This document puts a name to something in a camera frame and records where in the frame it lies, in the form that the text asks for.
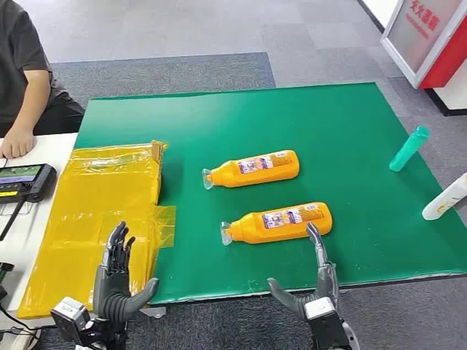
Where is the black handheld screen device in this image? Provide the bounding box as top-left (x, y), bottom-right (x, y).
top-left (0, 163), bottom-right (58, 204)

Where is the person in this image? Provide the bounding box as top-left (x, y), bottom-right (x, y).
top-left (0, 0), bottom-right (85, 160)

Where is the white plastic bottle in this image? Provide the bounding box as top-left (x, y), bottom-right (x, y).
top-left (422, 172), bottom-right (467, 222)

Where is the metal table bracket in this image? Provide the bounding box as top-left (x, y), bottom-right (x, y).
top-left (140, 306), bottom-right (167, 320)

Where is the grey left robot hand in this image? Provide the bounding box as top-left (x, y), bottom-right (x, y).
top-left (92, 221), bottom-right (160, 324)

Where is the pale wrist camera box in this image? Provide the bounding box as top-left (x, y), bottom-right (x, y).
top-left (50, 296), bottom-right (91, 344)
top-left (304, 296), bottom-right (337, 321)

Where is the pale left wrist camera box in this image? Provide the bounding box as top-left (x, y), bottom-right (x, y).
top-left (50, 296), bottom-right (91, 344)

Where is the black cable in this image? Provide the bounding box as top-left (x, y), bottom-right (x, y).
top-left (0, 304), bottom-right (42, 340)

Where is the person's hand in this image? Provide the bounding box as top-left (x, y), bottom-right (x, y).
top-left (0, 126), bottom-right (36, 160)

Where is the yellow plastic wrapped box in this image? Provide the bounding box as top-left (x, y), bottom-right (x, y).
top-left (16, 140), bottom-right (177, 320)

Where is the red and white sign board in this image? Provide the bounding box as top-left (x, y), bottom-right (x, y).
top-left (380, 0), bottom-right (467, 91)

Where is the black device strap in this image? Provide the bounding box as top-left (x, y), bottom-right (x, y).
top-left (0, 200), bottom-right (25, 242)

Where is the teal plastic bottle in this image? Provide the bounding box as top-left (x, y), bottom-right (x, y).
top-left (389, 125), bottom-right (430, 173)

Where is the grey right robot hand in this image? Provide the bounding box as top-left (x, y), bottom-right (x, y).
top-left (267, 222), bottom-right (340, 322)

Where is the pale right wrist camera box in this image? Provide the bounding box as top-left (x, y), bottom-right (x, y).
top-left (304, 296), bottom-right (337, 321)

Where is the white side table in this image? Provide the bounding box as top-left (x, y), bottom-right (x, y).
top-left (0, 133), bottom-right (79, 350)

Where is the orange detergent bottle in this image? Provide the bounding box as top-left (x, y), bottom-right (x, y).
top-left (202, 149), bottom-right (300, 191)
top-left (221, 201), bottom-right (333, 246)

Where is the green table mat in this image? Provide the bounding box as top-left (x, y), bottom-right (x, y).
top-left (74, 82), bottom-right (467, 306)

